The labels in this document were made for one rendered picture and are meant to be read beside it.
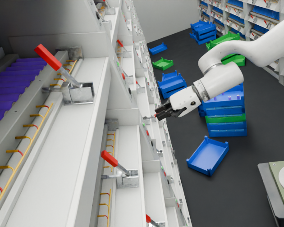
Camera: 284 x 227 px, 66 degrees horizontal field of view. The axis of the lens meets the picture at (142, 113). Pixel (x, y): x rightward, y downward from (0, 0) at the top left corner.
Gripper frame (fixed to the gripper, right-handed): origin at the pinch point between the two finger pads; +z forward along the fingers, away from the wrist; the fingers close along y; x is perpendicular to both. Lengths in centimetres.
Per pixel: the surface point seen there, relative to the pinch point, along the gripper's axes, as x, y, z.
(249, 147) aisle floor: -101, 52, -30
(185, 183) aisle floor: -88, 36, 23
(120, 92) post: 26.7, -25.4, -0.4
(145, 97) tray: -1.3, 21.0, 6.3
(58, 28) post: 45, -25, 2
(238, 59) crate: -112, 199, -83
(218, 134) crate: -94, 73, -15
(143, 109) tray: -0.5, 9.9, 7.7
